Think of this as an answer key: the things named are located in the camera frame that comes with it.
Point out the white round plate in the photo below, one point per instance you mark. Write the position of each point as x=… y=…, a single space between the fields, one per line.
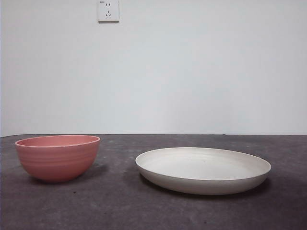
x=204 y=184

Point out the red ribbed bowl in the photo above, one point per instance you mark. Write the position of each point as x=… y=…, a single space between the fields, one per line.
x=57 y=163

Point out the white wall socket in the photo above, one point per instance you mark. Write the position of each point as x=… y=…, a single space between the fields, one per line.
x=108 y=12

